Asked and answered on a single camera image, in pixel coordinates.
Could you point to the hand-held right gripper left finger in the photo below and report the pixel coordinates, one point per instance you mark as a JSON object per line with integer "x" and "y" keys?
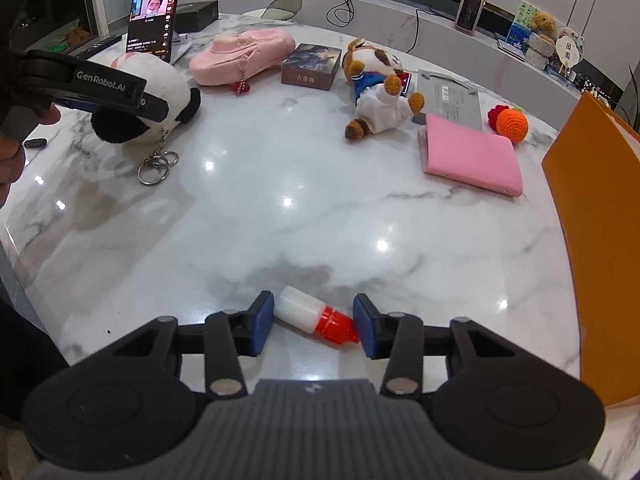
{"x": 263, "y": 322}

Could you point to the black smartphone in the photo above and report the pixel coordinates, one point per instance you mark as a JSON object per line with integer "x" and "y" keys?
{"x": 150, "y": 35}

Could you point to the white knit basket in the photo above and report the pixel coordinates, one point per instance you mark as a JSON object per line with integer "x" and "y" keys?
{"x": 541, "y": 50}

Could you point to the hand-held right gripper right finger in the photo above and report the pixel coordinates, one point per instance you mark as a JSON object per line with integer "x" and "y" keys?
{"x": 365, "y": 327}

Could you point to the black remote control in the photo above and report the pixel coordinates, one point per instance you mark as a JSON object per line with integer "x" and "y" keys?
{"x": 100, "y": 44}

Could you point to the round white paper fan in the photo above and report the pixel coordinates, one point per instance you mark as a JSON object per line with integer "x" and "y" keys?
{"x": 570, "y": 47}

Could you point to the orange storage box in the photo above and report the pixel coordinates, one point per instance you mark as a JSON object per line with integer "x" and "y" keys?
{"x": 600, "y": 220}

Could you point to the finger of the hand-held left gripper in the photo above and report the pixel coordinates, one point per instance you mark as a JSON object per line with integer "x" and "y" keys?
{"x": 154, "y": 107}
{"x": 80, "y": 106}

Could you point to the pink fabric pouch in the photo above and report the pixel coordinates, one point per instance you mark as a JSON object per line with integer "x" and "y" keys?
{"x": 235, "y": 52}

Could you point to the black rectangular box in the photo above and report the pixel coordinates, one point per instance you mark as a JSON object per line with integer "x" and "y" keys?
{"x": 197, "y": 15}

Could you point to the person's left hand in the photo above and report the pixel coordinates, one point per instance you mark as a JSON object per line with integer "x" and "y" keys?
{"x": 12, "y": 160}

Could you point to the brown teddy bear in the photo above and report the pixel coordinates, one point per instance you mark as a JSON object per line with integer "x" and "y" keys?
{"x": 544, "y": 24}

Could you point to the small white bottle red cap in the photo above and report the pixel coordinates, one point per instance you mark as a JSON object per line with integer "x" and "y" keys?
{"x": 300, "y": 307}

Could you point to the white office chair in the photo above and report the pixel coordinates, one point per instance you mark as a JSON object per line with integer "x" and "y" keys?
{"x": 280, "y": 7}

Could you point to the brown dog plush toy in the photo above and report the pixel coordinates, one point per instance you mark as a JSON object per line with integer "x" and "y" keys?
{"x": 376, "y": 102}

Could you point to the dark printed box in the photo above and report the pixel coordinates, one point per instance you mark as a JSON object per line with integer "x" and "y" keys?
{"x": 310, "y": 66}

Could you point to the red crochet berry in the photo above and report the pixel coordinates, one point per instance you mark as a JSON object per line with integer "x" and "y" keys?
{"x": 494, "y": 115}

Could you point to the pink notebook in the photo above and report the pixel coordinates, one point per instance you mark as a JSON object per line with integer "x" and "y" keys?
{"x": 470, "y": 155}

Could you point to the black white checkered item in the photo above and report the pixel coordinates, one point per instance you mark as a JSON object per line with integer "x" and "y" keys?
{"x": 595, "y": 87}

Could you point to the green blue painting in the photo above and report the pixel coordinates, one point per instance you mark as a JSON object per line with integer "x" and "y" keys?
{"x": 517, "y": 30}

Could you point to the panda plush toy with keyring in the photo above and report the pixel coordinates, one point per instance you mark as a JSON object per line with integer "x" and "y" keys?
{"x": 160, "y": 77}

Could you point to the pink space heater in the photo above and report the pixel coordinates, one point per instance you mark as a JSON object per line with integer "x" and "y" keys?
{"x": 471, "y": 10}

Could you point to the grey flat device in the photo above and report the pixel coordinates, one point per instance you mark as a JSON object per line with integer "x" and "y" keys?
{"x": 450, "y": 100}

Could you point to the orange crochet fruit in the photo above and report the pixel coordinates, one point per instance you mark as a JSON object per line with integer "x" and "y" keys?
{"x": 512, "y": 124}

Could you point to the small black object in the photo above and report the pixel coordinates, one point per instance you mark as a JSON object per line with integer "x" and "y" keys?
{"x": 35, "y": 143}

